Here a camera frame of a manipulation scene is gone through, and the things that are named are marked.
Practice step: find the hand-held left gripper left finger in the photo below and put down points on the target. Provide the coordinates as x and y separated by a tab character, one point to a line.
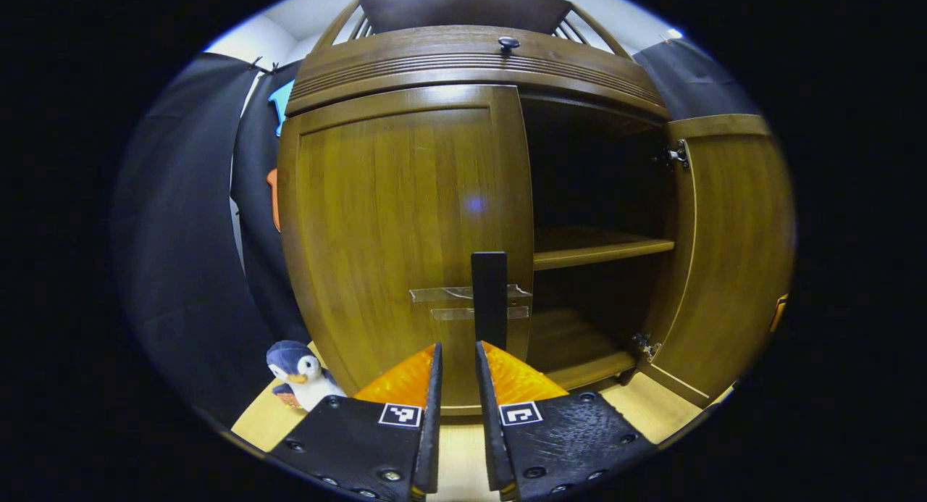
432	415

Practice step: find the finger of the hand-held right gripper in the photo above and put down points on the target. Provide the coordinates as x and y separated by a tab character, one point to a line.
779	312

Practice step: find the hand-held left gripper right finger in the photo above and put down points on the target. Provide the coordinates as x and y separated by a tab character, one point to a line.
489	429

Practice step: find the wooden cabinet door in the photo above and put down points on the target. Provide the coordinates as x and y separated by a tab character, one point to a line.
739	256
384	234

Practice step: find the wooden double-door shoe cabinet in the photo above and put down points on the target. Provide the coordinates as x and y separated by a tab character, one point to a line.
471	67

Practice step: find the metal door hinge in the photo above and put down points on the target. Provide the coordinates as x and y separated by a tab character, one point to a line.
647	346
675	155

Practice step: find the wooden inner cabinet shelf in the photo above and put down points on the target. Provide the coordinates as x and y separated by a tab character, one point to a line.
594	247

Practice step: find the blue penguin plush toy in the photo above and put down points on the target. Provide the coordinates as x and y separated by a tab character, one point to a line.
304	375

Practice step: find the small ceiling light panel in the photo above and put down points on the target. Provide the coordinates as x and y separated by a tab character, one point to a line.
674	32

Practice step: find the black backdrop cloth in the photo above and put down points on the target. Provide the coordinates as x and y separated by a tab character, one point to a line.
181	234

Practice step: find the black round drawer knob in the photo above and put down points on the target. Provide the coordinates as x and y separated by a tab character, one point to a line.
508	43

